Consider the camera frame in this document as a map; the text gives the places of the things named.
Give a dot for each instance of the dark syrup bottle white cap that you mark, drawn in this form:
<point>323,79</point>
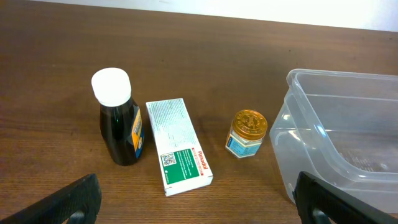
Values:
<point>120,117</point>

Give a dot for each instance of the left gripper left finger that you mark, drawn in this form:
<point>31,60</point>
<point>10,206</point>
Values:
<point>78,202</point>

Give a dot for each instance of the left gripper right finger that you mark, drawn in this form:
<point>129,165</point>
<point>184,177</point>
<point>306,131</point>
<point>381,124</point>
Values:
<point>319,202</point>

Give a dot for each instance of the clear plastic container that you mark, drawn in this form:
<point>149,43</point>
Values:
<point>342,128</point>

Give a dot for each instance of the white green Panadol box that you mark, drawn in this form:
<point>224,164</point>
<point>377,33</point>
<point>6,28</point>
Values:
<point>183,163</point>

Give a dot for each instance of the small jar gold lid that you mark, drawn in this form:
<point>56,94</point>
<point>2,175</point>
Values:
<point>246,134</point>

